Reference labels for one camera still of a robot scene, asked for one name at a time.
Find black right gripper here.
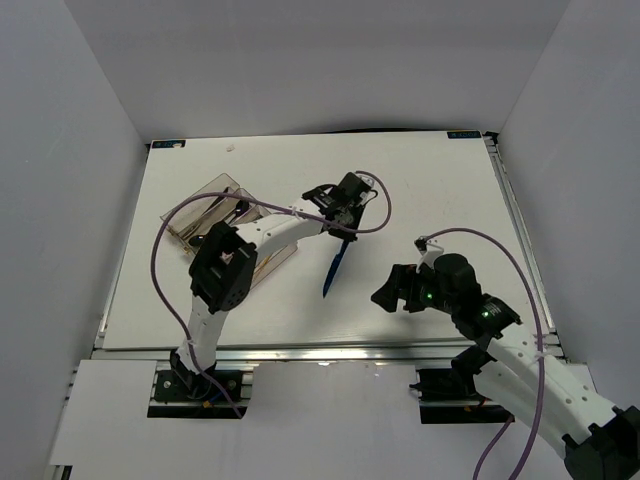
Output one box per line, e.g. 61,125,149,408
370,262,458,315

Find blue metallic knife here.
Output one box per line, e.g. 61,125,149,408
322,240,349,298

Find yellow chopstick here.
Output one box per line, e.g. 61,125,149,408
252,255,280,284

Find black round spoon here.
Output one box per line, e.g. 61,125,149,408
228,200,251,223

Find black knife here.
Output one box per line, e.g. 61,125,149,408
203,187,235,215

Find black long spoon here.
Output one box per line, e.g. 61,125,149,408
188,234,207,249

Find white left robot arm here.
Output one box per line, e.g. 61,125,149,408
170,172,377,399

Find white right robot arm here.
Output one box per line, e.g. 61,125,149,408
371,253,639,479

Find right blue corner label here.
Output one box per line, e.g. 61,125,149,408
446,130,483,139

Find blue corner label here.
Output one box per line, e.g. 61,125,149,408
150,139,186,149
446,130,483,139

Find clear plastic compartment organizer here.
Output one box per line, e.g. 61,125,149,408
166,197,298,288

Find left blue corner label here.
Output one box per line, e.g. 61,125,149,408
150,139,186,149

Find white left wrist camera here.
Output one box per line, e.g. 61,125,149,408
356,172,378,205

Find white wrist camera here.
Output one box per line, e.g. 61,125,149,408
414,236,445,269
356,172,378,205

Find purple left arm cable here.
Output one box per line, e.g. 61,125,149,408
149,170,394,419

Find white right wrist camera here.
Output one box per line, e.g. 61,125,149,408
414,236,445,269

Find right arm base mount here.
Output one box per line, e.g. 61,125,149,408
409,346,511,425

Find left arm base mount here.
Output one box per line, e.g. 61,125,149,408
147,366,253,420

